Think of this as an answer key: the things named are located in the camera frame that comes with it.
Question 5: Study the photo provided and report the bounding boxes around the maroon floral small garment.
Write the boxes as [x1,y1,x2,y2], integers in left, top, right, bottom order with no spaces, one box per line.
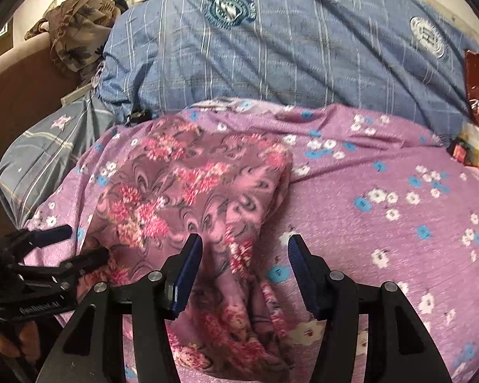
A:
[78,120,293,382]

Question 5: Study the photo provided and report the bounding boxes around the left hand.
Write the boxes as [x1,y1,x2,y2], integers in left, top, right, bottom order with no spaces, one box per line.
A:
[0,322,41,364]

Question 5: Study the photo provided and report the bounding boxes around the grey striped star pillow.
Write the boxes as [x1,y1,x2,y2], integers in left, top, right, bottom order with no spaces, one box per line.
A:
[0,93,118,228]

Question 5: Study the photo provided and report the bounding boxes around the purple floral bedsheet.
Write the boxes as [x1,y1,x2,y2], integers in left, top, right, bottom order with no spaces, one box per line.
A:
[26,99,479,382]

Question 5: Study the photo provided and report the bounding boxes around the brown wooden bed headboard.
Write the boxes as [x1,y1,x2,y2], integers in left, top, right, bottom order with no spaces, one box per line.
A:
[0,33,79,159]

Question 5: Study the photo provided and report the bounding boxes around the small black object on bed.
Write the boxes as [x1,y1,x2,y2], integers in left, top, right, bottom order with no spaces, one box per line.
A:
[125,109,153,126]

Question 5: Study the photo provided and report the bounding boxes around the camouflage patterned cloth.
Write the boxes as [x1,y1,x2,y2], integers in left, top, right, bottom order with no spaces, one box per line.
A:
[24,0,127,75]

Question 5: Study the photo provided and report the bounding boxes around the small boxes on bedside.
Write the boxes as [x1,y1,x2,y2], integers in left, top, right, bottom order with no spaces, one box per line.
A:
[447,122,479,168]

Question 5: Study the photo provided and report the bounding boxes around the blue plaid quilt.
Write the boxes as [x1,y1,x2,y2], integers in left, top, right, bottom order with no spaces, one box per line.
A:
[97,0,479,137]

